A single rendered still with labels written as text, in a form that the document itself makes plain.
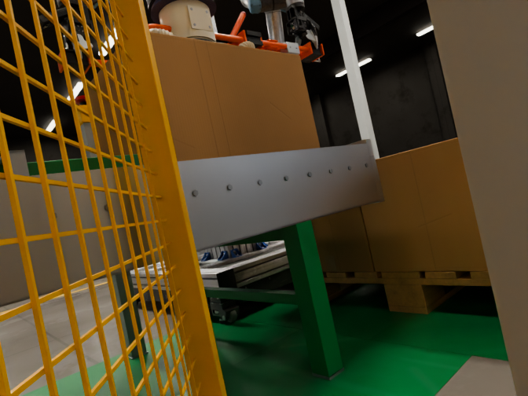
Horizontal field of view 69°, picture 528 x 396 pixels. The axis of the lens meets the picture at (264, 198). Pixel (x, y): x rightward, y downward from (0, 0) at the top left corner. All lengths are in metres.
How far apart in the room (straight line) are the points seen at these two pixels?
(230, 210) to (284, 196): 0.17
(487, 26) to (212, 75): 0.90
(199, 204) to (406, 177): 0.76
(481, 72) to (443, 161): 1.01
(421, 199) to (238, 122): 0.64
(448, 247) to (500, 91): 1.07
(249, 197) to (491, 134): 0.68
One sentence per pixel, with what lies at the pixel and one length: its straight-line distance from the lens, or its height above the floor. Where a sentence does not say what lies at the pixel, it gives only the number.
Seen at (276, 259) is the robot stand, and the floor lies 0.20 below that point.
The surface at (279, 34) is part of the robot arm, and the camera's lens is 2.31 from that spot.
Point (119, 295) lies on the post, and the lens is 1.61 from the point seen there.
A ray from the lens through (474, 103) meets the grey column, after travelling 0.28.
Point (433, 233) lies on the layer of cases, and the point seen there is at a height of 0.27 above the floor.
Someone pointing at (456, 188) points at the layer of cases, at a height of 0.40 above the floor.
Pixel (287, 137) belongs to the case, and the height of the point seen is 0.66.
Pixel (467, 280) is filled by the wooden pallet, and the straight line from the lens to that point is 1.33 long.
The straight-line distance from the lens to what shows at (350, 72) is 5.13.
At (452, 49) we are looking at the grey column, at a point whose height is 0.54.
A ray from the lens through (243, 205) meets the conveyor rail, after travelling 0.88.
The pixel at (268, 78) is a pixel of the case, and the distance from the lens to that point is 1.25.
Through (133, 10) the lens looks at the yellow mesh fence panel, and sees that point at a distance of 0.77.
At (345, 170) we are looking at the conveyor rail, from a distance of 1.16.
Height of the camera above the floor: 0.47
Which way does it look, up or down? 1 degrees up
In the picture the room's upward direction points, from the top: 12 degrees counter-clockwise
